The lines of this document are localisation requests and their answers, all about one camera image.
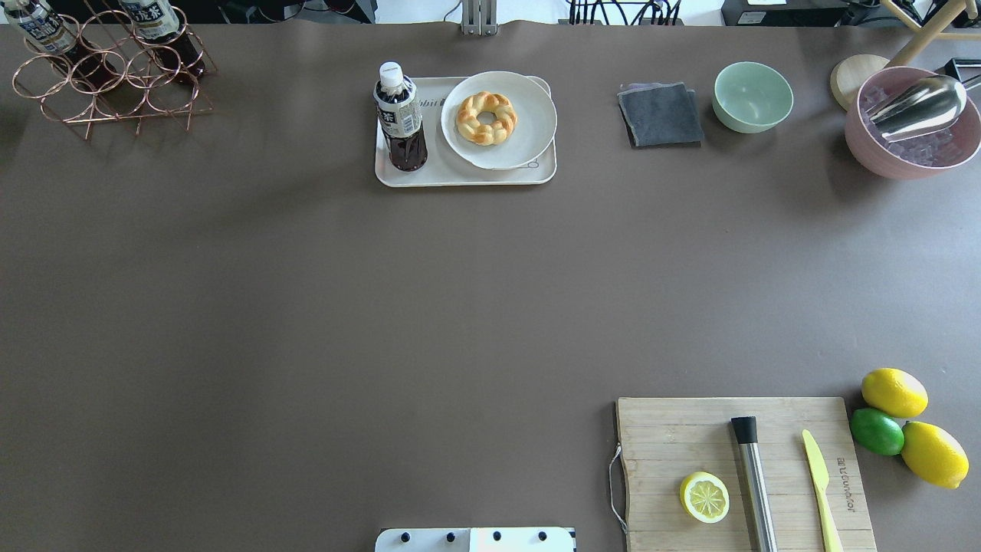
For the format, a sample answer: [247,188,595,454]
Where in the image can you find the tea bottle picked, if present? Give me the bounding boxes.
[372,61,428,172]

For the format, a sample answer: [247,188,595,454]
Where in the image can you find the beige serving tray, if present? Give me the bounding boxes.
[374,77,558,188]

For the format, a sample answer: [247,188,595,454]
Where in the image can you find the tea bottle front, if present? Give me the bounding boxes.
[119,1,205,85]

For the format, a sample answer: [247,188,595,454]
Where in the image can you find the tea bottle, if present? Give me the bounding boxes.
[119,1,205,85]
[2,1,116,91]

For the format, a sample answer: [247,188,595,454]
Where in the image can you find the tea bottle rear left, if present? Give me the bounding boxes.
[2,1,116,91]

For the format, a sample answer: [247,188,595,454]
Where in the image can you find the braided donut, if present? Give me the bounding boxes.
[455,91,519,146]

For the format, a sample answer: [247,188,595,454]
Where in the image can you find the white plate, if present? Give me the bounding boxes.
[441,72,557,170]

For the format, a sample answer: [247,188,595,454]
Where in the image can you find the dark grey cloth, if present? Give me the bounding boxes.
[617,83,704,148]

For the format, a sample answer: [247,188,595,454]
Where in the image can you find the bamboo cutting board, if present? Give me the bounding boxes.
[616,397,877,551]

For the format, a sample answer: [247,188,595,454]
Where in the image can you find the steel muddler tool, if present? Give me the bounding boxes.
[731,416,779,551]

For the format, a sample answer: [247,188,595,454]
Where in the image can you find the half lemon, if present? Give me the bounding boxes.
[679,471,731,524]

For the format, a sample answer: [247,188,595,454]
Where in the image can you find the green bowl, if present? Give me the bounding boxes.
[712,61,794,135]

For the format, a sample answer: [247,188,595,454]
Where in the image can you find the yellow plastic knife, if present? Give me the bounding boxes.
[800,429,844,552]

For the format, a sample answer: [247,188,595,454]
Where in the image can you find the pink bowl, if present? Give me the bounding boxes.
[845,66,979,179]

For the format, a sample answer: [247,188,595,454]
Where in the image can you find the wooden mug tree stand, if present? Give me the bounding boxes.
[829,1,979,110]

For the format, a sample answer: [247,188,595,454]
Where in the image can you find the green lime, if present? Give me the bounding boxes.
[849,406,905,455]

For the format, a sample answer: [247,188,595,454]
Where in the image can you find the yellow lemon upper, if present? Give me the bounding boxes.
[861,367,929,419]

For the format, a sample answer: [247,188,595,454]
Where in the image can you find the yellow lemon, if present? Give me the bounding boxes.
[901,422,970,489]
[861,367,929,419]

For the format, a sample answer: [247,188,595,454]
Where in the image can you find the clear ice cubes pile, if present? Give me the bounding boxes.
[858,76,966,167]

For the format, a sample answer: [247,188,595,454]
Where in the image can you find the yellow lemon lower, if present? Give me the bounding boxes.
[901,422,970,489]

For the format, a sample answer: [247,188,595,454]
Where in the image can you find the metal ice scoop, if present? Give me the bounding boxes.
[869,74,967,143]

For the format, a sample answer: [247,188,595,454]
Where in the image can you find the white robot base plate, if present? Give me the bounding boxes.
[374,525,577,551]

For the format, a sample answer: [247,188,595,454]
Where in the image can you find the copper wire bottle rack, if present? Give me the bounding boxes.
[2,1,217,140]

